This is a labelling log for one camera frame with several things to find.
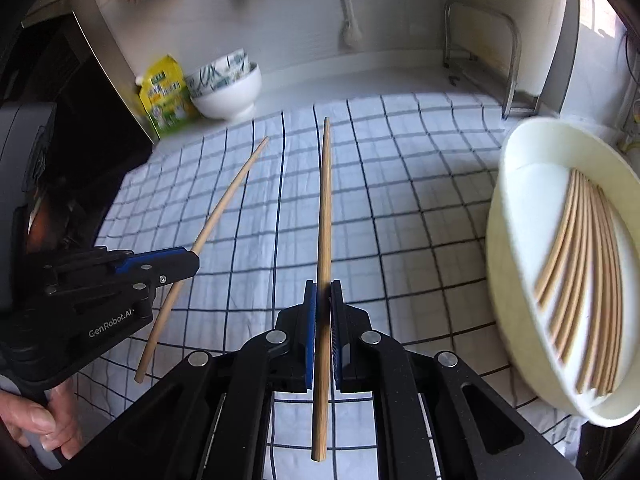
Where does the black kitchen appliance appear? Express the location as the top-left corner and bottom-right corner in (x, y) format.
(0, 0), (156, 271)

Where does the single bamboo chopstick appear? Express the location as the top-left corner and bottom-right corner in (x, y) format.
(135, 136), (271, 383)
(311, 117), (333, 462)

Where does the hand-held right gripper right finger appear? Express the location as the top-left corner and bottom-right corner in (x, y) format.
(327, 280), (583, 480)

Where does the blue patterned bowl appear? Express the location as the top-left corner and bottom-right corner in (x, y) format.
(200, 49), (253, 92)
(185, 49), (250, 98)

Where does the window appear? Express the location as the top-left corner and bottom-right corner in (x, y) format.
(575, 0), (640, 51)

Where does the pile of bamboo chopsticks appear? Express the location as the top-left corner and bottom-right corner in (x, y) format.
(534, 169), (626, 397)

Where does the person's left hand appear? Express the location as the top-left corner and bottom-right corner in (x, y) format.
(0, 375), (83, 458)

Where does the yellow green detergent pouch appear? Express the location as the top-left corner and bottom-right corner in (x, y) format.
(135, 54), (198, 140)

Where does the white checkered cloth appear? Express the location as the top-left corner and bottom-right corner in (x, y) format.
(70, 92), (593, 480)

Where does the white ceramic bowl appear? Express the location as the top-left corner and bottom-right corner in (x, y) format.
(190, 62), (263, 121)

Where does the metal cutting board rack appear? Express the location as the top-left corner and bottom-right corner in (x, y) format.
(442, 0), (545, 122)

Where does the white round basin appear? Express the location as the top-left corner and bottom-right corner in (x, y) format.
(486, 117), (640, 428)

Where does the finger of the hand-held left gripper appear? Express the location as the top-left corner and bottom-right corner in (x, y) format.
(47, 252), (201, 322)
(45, 245), (187, 283)

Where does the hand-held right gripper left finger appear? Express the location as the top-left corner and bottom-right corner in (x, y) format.
(97, 280), (318, 480)

